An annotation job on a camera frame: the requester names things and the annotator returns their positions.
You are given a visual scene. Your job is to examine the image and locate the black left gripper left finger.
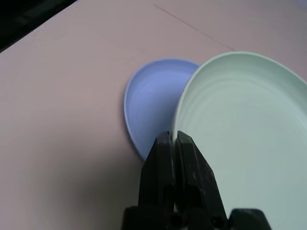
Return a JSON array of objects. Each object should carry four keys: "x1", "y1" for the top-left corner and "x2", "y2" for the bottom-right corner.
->
[{"x1": 138, "y1": 131, "x2": 177, "y2": 211}]

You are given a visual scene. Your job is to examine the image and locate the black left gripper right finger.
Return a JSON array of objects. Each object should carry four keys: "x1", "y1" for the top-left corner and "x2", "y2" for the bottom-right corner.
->
[{"x1": 174, "y1": 130, "x2": 227, "y2": 221}]

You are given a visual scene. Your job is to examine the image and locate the light green plate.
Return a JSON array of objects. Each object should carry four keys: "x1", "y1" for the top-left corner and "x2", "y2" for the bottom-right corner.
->
[{"x1": 171, "y1": 51, "x2": 307, "y2": 230}]

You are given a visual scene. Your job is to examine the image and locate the light blue plate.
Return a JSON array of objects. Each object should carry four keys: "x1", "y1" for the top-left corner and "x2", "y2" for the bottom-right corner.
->
[{"x1": 124, "y1": 57, "x2": 201, "y2": 163}]

